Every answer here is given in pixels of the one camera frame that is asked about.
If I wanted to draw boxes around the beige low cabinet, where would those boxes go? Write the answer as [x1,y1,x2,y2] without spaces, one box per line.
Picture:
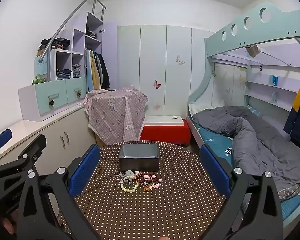
[0,104,98,177]

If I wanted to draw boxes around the pile of dark clothes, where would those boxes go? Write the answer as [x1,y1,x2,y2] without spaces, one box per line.
[37,37,71,53]

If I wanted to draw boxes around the teal bunk bed frame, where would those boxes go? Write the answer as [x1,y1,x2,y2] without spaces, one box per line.
[186,1,300,232]

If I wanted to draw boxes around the grey metal handrail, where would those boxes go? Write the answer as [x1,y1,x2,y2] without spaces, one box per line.
[39,0,107,81]

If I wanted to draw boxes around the folded blue jeans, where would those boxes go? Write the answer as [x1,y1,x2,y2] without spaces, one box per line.
[56,68,73,79]

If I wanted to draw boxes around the pink bear print cloth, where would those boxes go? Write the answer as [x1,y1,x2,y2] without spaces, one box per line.
[84,86,149,145]

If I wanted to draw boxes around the yellow hanging garment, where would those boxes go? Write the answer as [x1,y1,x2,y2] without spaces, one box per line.
[90,51,101,91]

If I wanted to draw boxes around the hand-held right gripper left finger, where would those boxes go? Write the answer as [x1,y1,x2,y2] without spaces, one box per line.
[16,144,102,240]

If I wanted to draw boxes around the grey duvet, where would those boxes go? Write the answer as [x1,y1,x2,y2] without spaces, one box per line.
[192,106,300,201]

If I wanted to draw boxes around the light blue hanging garment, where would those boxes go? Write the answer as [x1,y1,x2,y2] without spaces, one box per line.
[86,50,94,92]

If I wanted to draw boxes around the lilac stair shelf cabinet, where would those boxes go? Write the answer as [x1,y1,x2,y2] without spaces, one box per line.
[18,11,118,122]

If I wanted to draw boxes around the beige hanging pouch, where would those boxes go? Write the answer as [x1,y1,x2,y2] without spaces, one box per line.
[245,44,260,57]

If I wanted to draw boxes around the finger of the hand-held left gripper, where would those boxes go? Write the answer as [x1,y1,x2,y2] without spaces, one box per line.
[0,129,13,167]
[0,134,47,180]

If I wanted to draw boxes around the dark metal box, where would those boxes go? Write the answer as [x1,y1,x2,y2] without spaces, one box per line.
[118,143,160,172]

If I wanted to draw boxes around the grey green hanging garment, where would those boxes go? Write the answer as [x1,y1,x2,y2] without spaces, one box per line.
[96,52,104,88]

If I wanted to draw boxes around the white pillow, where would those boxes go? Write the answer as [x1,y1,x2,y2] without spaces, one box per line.
[189,102,225,117]

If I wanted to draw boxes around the red bench with white top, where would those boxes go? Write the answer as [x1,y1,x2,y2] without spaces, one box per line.
[140,116,191,147]

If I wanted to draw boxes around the pale green jade pendant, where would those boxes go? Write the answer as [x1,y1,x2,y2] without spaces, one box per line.
[124,170,136,183]

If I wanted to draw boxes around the white wardrobe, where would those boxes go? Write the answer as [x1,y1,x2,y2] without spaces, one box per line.
[117,24,215,121]

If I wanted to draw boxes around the teal bedsheet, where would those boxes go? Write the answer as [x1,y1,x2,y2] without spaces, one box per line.
[196,126,300,222]

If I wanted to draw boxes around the person's left hand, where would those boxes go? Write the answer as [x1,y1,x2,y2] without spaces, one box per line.
[2,215,18,236]

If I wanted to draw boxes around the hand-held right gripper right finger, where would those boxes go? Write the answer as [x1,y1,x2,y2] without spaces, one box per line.
[199,144,284,240]

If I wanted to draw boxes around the green plant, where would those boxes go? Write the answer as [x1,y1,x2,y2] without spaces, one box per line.
[32,73,47,85]

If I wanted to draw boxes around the white bead bracelet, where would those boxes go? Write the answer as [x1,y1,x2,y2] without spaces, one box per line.
[120,182,139,193]

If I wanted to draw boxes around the striped teal pillow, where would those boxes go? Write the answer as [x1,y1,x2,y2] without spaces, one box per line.
[247,105,264,118]

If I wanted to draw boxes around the black hanging garment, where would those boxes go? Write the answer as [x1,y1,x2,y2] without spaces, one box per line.
[99,53,110,89]

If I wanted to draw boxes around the teal drawer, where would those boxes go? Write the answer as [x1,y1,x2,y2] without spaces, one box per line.
[65,78,87,103]
[35,81,68,116]

